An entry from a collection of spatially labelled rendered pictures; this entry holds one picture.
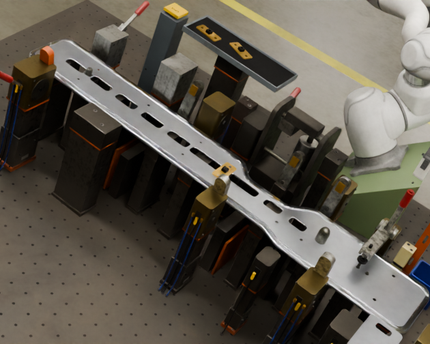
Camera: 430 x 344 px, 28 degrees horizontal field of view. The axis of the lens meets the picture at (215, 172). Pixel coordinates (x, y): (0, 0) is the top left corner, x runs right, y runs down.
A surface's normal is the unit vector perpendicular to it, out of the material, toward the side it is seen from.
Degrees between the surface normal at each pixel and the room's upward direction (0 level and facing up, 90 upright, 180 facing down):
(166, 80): 90
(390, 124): 62
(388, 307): 0
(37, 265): 0
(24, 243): 0
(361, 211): 90
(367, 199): 90
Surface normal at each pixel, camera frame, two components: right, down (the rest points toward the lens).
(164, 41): -0.55, 0.39
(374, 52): 0.31, -0.73
